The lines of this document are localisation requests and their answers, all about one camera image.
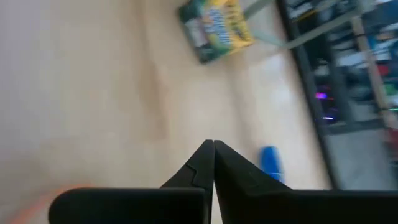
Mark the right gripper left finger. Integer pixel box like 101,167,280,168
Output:
48,139,216,224

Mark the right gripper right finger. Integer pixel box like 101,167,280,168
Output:
213,139,398,224

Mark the blue coil wristband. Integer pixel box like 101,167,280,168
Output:
258,145,285,184

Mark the orange rubber band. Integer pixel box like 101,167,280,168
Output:
6,184,94,224

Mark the blue and yellow crayon box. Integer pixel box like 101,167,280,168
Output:
177,0,256,65

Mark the black aluminium table frame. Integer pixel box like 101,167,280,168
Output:
275,0,346,191

